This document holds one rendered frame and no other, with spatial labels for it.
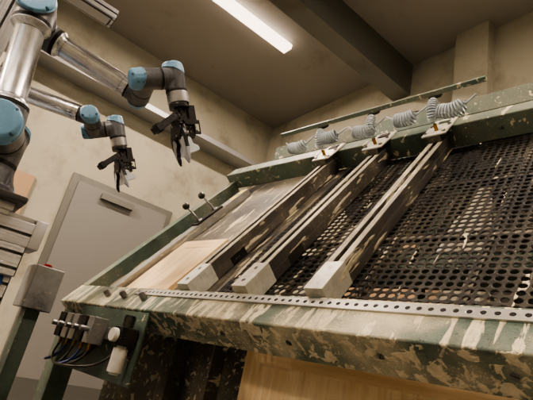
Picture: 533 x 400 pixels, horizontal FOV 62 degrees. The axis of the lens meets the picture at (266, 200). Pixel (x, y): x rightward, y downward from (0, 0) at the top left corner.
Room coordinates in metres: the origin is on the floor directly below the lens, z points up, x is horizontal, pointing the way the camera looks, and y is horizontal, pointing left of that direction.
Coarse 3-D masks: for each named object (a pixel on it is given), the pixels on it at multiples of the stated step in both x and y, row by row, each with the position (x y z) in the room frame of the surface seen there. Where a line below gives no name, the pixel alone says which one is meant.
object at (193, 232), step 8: (248, 192) 2.37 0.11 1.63; (232, 200) 2.30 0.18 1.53; (240, 200) 2.34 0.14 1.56; (224, 208) 2.27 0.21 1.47; (232, 208) 2.31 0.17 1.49; (216, 216) 2.24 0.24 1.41; (200, 224) 2.19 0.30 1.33; (208, 224) 2.22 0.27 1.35; (192, 232) 2.16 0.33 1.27; (200, 232) 2.20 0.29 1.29; (176, 240) 2.13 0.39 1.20; (184, 240) 2.14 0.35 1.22; (168, 248) 2.09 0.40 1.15; (176, 248) 2.12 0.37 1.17; (152, 256) 2.08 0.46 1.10; (160, 256) 2.07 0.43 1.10; (144, 264) 2.04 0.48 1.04; (152, 264) 2.05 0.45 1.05; (136, 272) 2.01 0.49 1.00; (144, 272) 2.04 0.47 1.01; (120, 280) 2.00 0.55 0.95; (128, 280) 1.99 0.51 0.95
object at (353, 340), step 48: (96, 288) 2.02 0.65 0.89; (144, 288) 1.76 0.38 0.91; (192, 336) 1.48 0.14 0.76; (240, 336) 1.28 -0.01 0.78; (288, 336) 1.13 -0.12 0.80; (336, 336) 1.01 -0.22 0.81; (384, 336) 0.92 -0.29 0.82; (432, 336) 0.86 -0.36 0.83; (480, 336) 0.80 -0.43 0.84; (528, 336) 0.75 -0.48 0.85; (480, 384) 0.84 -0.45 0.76; (528, 384) 0.77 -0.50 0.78
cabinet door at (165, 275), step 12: (204, 240) 2.01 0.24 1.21; (216, 240) 1.94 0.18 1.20; (180, 252) 2.03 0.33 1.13; (192, 252) 1.96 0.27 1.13; (204, 252) 1.88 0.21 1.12; (156, 264) 2.03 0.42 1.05; (168, 264) 1.97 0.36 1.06; (180, 264) 1.90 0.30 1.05; (192, 264) 1.83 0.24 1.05; (144, 276) 1.97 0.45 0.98; (156, 276) 1.91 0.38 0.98; (168, 276) 1.85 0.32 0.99; (180, 276) 1.78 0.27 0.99; (156, 288) 1.79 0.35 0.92; (168, 288) 1.74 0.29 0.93
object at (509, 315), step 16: (272, 304) 1.22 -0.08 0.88; (288, 304) 1.17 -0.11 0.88; (304, 304) 1.14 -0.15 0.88; (320, 304) 1.10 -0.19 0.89; (336, 304) 1.07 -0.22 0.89; (352, 304) 1.04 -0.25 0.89; (368, 304) 1.01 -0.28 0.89; (384, 304) 0.98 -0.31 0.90; (400, 304) 0.96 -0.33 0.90; (416, 304) 0.93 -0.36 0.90; (496, 320) 0.80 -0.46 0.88; (512, 320) 0.78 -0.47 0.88; (528, 320) 0.76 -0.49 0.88
